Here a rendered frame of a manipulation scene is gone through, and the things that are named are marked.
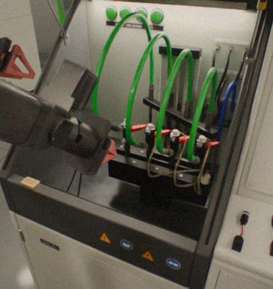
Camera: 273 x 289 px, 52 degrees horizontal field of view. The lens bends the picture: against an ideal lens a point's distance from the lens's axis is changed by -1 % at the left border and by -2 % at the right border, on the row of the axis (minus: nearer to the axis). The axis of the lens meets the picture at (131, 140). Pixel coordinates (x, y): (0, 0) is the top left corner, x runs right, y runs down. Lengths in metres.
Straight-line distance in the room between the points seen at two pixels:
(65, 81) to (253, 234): 0.58
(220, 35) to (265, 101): 0.32
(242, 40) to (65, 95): 0.71
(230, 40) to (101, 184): 0.67
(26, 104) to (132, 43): 0.86
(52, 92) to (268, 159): 0.60
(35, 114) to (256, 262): 0.58
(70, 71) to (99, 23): 0.77
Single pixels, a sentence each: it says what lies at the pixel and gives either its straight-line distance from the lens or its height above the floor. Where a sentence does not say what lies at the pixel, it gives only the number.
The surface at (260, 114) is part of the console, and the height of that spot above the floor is 1.21.
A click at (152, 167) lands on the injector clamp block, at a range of 0.91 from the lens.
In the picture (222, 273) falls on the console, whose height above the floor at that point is 0.91.
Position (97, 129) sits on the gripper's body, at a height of 1.29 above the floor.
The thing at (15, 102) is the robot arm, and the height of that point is 1.44.
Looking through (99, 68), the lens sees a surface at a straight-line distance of 0.69.
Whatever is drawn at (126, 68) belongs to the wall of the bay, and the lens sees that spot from 1.16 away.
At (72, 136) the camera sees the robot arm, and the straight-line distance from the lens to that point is 0.44.
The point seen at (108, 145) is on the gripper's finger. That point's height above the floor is 1.27.
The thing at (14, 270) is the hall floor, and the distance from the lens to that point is 1.95.
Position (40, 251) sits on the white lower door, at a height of 0.62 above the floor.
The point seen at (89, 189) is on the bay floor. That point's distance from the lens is 1.06.
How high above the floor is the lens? 1.55
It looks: 33 degrees down
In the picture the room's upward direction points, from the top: straight up
